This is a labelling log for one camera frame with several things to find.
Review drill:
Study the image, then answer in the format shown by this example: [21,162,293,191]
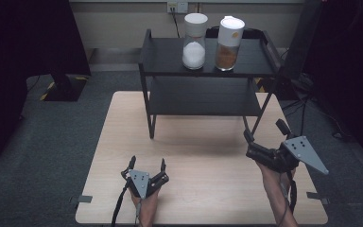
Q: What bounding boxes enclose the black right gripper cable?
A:
[284,170,299,213]

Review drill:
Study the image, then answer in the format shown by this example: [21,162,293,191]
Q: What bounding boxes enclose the person's right hand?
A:
[255,160,298,188]

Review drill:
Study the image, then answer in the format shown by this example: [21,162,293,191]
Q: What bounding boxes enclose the black floor cable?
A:
[281,94,310,137]

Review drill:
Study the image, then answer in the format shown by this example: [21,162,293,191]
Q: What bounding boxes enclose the grey table bracket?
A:
[305,191,331,205]
[69,195,94,204]

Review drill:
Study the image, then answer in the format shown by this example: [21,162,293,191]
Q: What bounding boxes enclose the dark upright panel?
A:
[279,0,324,80]

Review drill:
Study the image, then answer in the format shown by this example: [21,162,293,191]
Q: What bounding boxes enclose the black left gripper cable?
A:
[111,184,130,227]

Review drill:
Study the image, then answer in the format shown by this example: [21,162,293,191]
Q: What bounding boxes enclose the brown powder jar white lid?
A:
[214,15,247,73]

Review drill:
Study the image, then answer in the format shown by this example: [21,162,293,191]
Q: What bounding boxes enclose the black stand base striped tape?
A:
[39,73,89,103]

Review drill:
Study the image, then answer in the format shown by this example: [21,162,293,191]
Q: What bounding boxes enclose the white wall outlet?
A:
[166,1,189,14]

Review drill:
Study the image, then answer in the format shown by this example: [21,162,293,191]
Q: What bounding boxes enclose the dark curtain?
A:
[304,0,363,173]
[0,0,92,171]

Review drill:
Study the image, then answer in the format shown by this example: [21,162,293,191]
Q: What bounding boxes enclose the person's left hand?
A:
[130,188,162,218]

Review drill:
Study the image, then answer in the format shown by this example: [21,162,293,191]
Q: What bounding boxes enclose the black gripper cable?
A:
[111,184,130,227]
[284,170,299,213]

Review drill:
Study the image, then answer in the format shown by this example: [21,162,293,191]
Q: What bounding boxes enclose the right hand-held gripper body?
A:
[245,135,331,176]

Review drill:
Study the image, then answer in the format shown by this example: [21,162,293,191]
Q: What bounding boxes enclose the black outlet cable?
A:
[170,10,182,39]

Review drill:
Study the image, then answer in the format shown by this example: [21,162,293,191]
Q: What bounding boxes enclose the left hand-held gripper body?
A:
[120,168,170,200]

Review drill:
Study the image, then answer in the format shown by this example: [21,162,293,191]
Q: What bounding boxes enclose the black two-tier shelf rack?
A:
[137,28,282,141]

